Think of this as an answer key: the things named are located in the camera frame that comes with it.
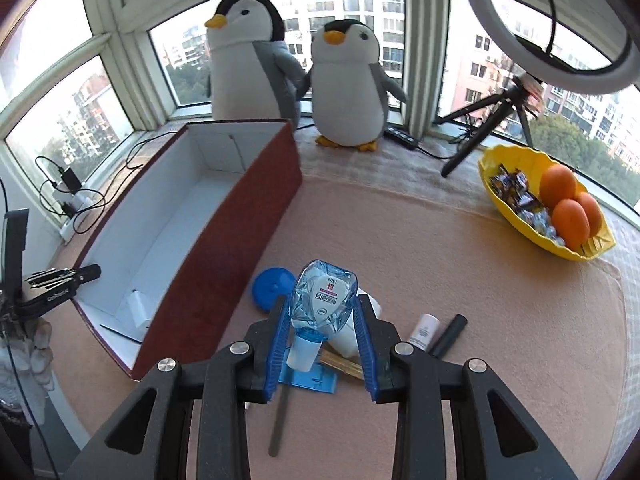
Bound blue round lid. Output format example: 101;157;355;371
251;266;296;311

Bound yellow fruit bowl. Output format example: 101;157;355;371
477;144;617;262

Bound white ring light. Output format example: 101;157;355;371
460;0;640;95

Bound orange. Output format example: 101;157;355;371
575;191;603;238
551;198;591;252
539;164;577;209

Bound white power strip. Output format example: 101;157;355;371
50;180;97;242

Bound long black cable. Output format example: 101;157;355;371
125;130;176;170

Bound small penguin plush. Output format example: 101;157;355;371
300;19;408;152

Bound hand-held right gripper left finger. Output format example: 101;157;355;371
65;295;291;480

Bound white window frame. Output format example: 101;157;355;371
0;0;640;196

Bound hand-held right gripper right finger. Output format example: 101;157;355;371
352;294;596;480

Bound pink cosmetic bottle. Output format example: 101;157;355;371
406;313;440;351

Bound white plug-in mosquito device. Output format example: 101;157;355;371
325;287;385;358

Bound black tripod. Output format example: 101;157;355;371
434;72;543;177

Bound clear blue bottle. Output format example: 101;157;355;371
286;259;360;373

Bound grey spoon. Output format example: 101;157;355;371
268;382;290;458

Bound large penguin plush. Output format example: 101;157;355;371
204;0;312;128

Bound black power strip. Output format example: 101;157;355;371
384;126;420;151

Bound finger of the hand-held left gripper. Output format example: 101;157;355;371
24;264;102;288

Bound black tube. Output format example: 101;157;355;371
429;314;468;359

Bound looped black cable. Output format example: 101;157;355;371
35;156;107;234

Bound blue card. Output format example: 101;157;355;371
277;345;341;395

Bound person's left hand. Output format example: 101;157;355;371
0;320;55;425

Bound red cardboard box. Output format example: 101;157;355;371
70;118;304;382

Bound pile of wrapped candies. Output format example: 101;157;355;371
489;170;566;247

